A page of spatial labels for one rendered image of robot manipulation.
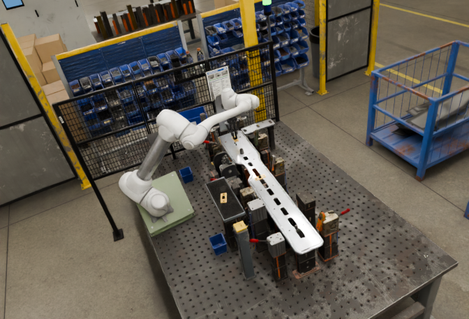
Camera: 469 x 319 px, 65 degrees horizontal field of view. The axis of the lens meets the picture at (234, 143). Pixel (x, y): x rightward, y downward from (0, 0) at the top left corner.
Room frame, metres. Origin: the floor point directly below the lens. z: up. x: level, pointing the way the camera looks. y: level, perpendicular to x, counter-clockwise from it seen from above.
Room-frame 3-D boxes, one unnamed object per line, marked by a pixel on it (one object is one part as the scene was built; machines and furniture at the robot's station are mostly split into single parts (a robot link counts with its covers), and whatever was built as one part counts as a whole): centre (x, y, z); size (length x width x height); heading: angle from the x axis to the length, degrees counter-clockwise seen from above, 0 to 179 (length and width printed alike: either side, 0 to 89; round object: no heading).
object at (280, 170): (2.13, -0.29, 0.87); 0.12 x 0.09 x 0.35; 106
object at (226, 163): (2.06, 0.09, 0.94); 0.18 x 0.13 x 0.49; 16
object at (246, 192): (1.83, -0.03, 0.89); 0.13 x 0.11 x 0.38; 106
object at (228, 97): (2.46, -0.02, 1.44); 0.13 x 0.11 x 0.16; 63
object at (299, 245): (2.01, -0.15, 1.00); 1.38 x 0.22 x 0.02; 16
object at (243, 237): (1.46, 0.05, 0.92); 0.08 x 0.08 x 0.44; 16
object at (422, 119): (3.25, -2.22, 0.47); 1.20 x 0.80 x 0.95; 109
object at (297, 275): (1.42, -0.31, 0.84); 0.18 x 0.06 x 0.29; 106
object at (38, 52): (6.23, 2.94, 0.52); 1.20 x 0.80 x 1.05; 17
